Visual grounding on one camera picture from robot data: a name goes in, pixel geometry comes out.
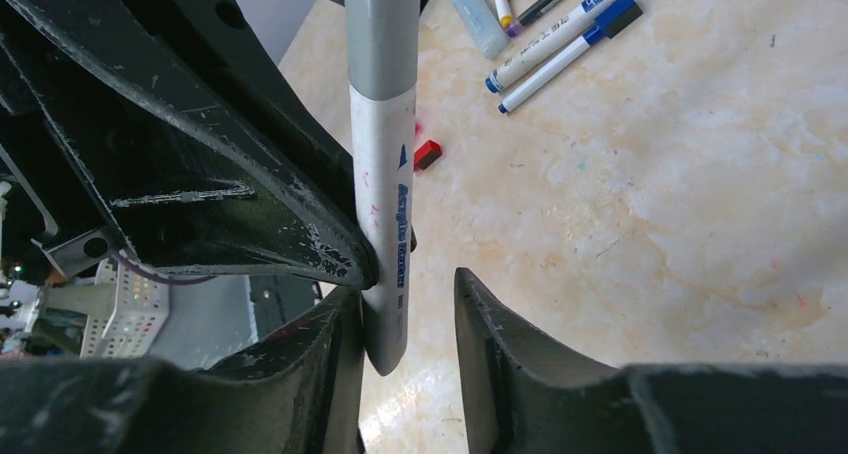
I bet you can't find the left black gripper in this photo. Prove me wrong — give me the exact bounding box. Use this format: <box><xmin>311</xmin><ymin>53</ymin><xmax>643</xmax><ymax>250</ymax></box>
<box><xmin>0</xmin><ymin>0</ymin><xmax>380</xmax><ymax>291</ymax></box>

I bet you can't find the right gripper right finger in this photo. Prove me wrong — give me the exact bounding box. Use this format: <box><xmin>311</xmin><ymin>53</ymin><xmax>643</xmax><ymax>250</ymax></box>
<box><xmin>454</xmin><ymin>268</ymin><xmax>847</xmax><ymax>453</ymax></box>

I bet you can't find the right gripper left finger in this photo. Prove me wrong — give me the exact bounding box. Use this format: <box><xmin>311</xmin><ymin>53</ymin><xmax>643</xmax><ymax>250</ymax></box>
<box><xmin>1</xmin><ymin>287</ymin><xmax>364</xmax><ymax>453</ymax></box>

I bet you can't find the small red pen cap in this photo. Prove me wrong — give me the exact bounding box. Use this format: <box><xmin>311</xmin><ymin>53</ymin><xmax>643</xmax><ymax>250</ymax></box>
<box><xmin>414</xmin><ymin>140</ymin><xmax>443</xmax><ymax>172</ymax></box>

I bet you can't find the grey cap acrylic marker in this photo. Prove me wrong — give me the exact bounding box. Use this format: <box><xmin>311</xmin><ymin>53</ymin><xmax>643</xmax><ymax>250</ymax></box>
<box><xmin>345</xmin><ymin>0</ymin><xmax>420</xmax><ymax>376</ymax></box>

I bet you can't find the light blue pastel highlighter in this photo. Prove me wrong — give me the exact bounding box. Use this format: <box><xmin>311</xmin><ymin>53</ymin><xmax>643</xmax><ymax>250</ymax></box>
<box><xmin>450</xmin><ymin>0</ymin><xmax>509</xmax><ymax>60</ymax></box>

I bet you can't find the blue deli whiteboard marker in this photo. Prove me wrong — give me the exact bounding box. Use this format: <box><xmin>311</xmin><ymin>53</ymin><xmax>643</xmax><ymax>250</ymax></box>
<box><xmin>485</xmin><ymin>0</ymin><xmax>616</xmax><ymax>93</ymax></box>

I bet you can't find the thin blue cap marker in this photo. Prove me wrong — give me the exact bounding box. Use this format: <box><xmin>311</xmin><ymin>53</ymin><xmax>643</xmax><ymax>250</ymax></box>
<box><xmin>497</xmin><ymin>0</ymin><xmax>643</xmax><ymax>114</ymax></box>

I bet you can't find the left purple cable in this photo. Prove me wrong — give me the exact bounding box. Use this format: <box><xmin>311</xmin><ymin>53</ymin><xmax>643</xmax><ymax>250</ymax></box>
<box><xmin>112</xmin><ymin>252</ymin><xmax>220</xmax><ymax>287</ymax></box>

